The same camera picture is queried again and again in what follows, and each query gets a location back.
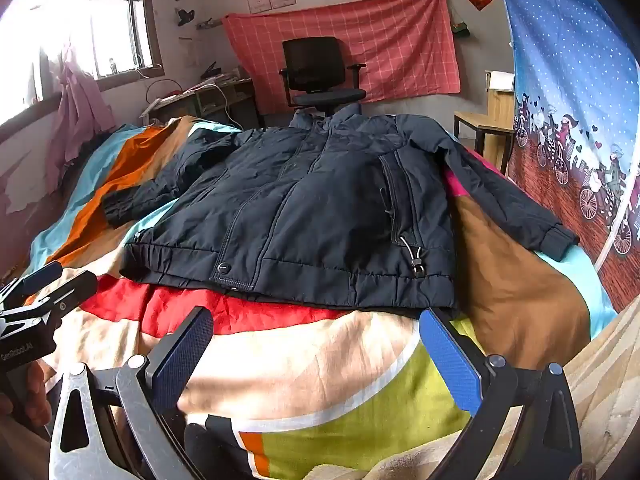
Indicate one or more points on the black wall ornament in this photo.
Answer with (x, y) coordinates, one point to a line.
(185, 17)

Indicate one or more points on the window with brown frame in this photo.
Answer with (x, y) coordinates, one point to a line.
(150, 35)

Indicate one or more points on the small wall shelf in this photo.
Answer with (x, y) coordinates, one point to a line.
(209, 24)

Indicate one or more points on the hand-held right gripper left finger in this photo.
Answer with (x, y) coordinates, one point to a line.
(182, 355)

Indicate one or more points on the green hanging pouch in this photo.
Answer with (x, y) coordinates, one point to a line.
(461, 30)

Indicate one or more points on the red checked wall cloth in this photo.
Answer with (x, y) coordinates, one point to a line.
(400, 45)

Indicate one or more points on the black stapler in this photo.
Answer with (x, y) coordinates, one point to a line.
(209, 71)

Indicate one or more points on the black office chair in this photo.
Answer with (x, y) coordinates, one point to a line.
(312, 65)

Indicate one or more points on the wooden chair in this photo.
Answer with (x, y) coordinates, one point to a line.
(500, 110)

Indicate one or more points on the beige fleece blanket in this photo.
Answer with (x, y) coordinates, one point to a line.
(610, 385)

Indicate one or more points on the stack of papers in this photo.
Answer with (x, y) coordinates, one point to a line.
(225, 79)

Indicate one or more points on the dark cloth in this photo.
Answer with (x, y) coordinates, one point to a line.
(210, 450)

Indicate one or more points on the person's left hand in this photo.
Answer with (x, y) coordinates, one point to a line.
(39, 395)

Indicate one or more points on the white paper sheet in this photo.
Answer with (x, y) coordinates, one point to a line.
(502, 81)

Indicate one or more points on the blue printed curtain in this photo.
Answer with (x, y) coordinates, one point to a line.
(565, 60)

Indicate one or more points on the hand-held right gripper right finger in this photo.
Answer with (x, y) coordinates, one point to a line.
(450, 360)

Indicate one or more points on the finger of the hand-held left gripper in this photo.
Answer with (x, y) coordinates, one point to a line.
(75, 287)
(42, 276)

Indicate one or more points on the pink window curtain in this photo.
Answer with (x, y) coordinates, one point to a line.
(80, 110)

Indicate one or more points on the dark navy padded jacket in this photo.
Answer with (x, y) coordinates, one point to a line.
(310, 200)

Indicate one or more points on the white wall calendar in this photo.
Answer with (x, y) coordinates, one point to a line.
(190, 52)

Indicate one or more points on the small bottle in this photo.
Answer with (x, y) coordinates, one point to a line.
(113, 67)

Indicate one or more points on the wooden desk with shelves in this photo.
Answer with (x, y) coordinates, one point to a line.
(210, 101)

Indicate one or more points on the colourful patchwork blanket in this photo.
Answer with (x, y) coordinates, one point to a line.
(310, 360)

